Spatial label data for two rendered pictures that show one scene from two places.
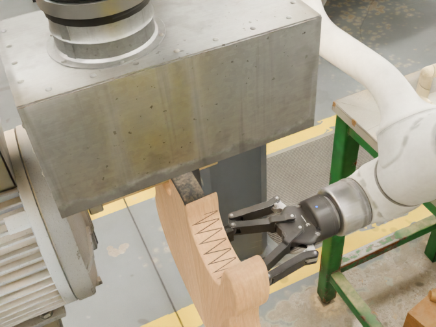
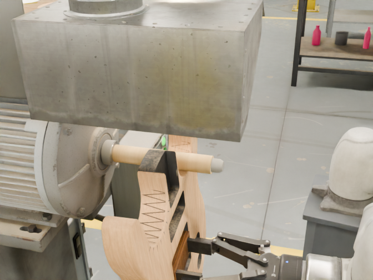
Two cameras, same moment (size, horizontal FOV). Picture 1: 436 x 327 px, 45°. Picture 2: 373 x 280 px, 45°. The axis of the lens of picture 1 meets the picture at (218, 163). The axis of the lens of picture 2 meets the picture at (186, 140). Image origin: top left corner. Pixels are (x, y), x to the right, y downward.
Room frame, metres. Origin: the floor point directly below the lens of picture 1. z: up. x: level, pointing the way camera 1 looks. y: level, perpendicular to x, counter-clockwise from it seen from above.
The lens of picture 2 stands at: (0.03, -0.37, 1.66)
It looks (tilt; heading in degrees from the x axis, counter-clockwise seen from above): 28 degrees down; 37
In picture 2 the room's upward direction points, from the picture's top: 1 degrees counter-clockwise
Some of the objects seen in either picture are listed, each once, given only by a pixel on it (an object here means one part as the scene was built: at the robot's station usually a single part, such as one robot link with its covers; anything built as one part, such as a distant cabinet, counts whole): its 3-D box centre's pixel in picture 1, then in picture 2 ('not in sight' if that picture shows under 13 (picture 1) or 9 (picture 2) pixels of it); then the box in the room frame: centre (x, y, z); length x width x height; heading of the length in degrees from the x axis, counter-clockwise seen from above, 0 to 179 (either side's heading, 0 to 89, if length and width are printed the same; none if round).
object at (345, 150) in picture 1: (335, 223); not in sight; (1.09, -0.36, 0.45); 0.05 x 0.05 x 0.90; 21
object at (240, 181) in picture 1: (227, 184); (336, 274); (1.41, -0.03, 0.35); 0.28 x 0.28 x 0.70; 14
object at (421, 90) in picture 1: (423, 89); not in sight; (1.05, -0.53, 0.99); 0.03 x 0.03 x 0.09
